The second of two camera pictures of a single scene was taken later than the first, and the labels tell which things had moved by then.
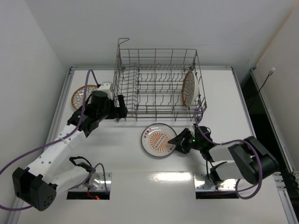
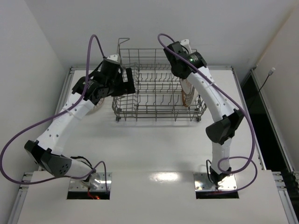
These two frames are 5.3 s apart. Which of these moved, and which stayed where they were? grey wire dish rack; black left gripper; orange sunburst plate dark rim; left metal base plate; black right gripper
Moved: black right gripper; black left gripper; orange sunburst plate dark rim
Stayed: left metal base plate; grey wire dish rack
